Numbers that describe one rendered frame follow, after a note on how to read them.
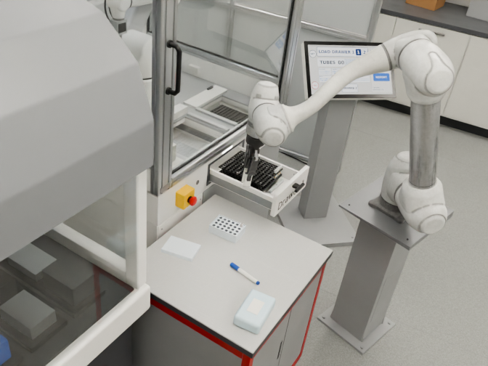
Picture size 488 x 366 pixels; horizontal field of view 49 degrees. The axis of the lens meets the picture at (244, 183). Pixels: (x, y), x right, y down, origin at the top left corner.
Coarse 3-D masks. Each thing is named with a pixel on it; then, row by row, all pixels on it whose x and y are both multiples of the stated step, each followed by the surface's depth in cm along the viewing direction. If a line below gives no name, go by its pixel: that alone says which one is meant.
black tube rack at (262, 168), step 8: (240, 152) 242; (232, 160) 235; (240, 160) 236; (264, 160) 238; (224, 168) 231; (232, 168) 230; (240, 168) 232; (256, 168) 232; (264, 168) 233; (272, 168) 234; (232, 176) 230; (240, 176) 226; (256, 176) 227; (264, 176) 228; (272, 176) 228; (256, 184) 227
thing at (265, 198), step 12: (228, 156) 242; (216, 168) 237; (288, 168) 236; (216, 180) 229; (228, 180) 226; (288, 180) 239; (240, 192) 225; (252, 192) 221; (264, 192) 219; (264, 204) 220
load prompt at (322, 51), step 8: (320, 48) 285; (328, 48) 286; (336, 48) 288; (344, 48) 289; (352, 48) 290; (360, 48) 291; (320, 56) 285; (328, 56) 286; (336, 56) 287; (344, 56) 288; (352, 56) 290; (360, 56) 291
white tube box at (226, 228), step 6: (222, 216) 219; (216, 222) 216; (222, 222) 218; (228, 222) 217; (234, 222) 217; (210, 228) 214; (216, 228) 212; (222, 228) 214; (228, 228) 215; (234, 228) 214; (240, 228) 214; (216, 234) 214; (222, 234) 213; (228, 234) 211; (234, 234) 212; (240, 234) 214; (234, 240) 211
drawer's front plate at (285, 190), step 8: (304, 168) 231; (296, 176) 225; (304, 176) 233; (288, 184) 220; (280, 192) 215; (288, 192) 223; (296, 192) 232; (272, 200) 215; (280, 200) 218; (288, 200) 227; (272, 208) 217; (280, 208) 222
